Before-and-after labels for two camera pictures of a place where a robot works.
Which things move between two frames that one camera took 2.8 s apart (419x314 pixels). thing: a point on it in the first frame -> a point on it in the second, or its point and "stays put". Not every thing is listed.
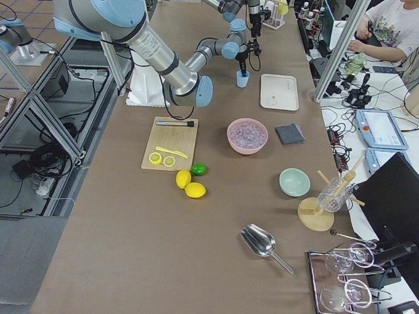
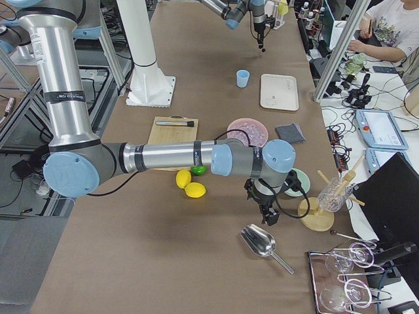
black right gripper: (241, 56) -> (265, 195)
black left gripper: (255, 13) -> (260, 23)
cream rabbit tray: (279, 92) stays put
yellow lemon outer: (195, 190) stays put
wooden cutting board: (180, 139) stays put
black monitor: (391, 194) stays put
